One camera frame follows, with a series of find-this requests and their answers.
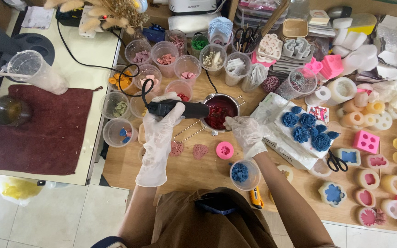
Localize person's brown apron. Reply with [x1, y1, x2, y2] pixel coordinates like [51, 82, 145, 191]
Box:
[150, 187, 278, 248]

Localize red and white twine ball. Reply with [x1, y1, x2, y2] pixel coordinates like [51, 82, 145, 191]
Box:
[262, 76, 281, 94]

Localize dark red towel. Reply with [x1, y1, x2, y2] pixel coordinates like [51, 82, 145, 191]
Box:
[0, 84, 103, 176]

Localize tall clear plastic cup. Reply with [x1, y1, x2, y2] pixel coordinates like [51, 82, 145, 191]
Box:
[7, 50, 69, 96]

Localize dark pot with wooden handle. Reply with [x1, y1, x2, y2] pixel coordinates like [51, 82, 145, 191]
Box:
[0, 95, 32, 142]

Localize steel pot with red wax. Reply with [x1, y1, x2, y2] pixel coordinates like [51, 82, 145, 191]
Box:
[173, 93, 247, 144]

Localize black power cable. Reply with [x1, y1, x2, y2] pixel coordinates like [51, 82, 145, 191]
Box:
[57, 19, 218, 108]

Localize cluster of plastic wax-piece cups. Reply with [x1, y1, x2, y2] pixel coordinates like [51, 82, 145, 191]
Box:
[99, 30, 269, 148]

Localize stack of blue paper liners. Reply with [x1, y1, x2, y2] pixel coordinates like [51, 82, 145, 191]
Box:
[207, 16, 234, 46]

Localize white appliance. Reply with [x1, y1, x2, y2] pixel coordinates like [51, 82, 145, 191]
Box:
[168, 0, 218, 15]

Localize clear cup with blue flowers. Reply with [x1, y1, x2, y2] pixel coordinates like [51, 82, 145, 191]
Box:
[229, 159, 261, 192]

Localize white plastic bag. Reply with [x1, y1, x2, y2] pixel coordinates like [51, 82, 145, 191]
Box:
[0, 172, 61, 207]

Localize white tape roll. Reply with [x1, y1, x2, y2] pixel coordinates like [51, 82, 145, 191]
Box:
[305, 86, 332, 107]

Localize heap of white and pink moulds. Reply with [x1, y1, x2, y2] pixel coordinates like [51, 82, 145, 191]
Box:
[252, 7, 397, 87]

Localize cup of scissors and tools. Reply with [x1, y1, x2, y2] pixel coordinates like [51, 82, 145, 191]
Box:
[232, 25, 263, 56]

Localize pink square silicone mould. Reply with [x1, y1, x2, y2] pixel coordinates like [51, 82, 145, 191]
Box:
[352, 130, 380, 155]

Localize dried flower bouquet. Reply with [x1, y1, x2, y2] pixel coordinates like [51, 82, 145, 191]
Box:
[43, 0, 150, 36]

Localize group of filled silicone moulds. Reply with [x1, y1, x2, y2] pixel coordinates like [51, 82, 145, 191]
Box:
[308, 147, 397, 235]

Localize stack of beige square bowls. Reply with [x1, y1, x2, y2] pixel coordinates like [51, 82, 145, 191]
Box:
[281, 18, 309, 42]

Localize person's left hand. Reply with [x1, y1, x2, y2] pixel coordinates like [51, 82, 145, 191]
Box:
[143, 92, 186, 149]

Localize wooden stirring stick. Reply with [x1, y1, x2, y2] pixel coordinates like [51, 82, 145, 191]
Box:
[0, 71, 32, 78]

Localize black round stand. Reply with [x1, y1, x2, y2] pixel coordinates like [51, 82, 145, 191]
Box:
[0, 33, 55, 83]

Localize dark blue box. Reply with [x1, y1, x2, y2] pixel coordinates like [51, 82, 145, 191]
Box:
[142, 23, 167, 44]

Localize white cylindrical silicone mould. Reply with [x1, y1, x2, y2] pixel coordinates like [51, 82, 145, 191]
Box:
[327, 76, 358, 106]

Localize group of peach silicone moulds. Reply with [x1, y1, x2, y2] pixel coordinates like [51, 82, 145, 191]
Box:
[336, 90, 394, 132]

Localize black heat gun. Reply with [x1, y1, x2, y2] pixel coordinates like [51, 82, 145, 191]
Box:
[146, 99, 211, 120]

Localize group of blue wax flowers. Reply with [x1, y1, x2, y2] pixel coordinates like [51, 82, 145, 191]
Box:
[281, 106, 340, 152]

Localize person's right hand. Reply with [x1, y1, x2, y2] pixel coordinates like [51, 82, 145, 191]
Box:
[223, 116, 267, 158]

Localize yellow utility knife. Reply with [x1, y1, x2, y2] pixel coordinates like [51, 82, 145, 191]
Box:
[248, 186, 265, 210]

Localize clear cup with patterned rings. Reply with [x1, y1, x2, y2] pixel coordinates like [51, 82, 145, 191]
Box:
[275, 67, 318, 101]

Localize black scissors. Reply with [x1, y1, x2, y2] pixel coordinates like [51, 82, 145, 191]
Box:
[326, 149, 349, 172]

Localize pink round silicone mould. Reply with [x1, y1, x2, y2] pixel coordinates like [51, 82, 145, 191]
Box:
[216, 141, 235, 160]

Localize white power strip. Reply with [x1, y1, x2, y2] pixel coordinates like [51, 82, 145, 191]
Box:
[78, 5, 105, 39]

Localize white paper-covered box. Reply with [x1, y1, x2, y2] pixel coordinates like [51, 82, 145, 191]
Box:
[250, 92, 331, 170]

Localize white paper sheet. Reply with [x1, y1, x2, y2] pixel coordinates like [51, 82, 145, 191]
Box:
[21, 6, 55, 30]

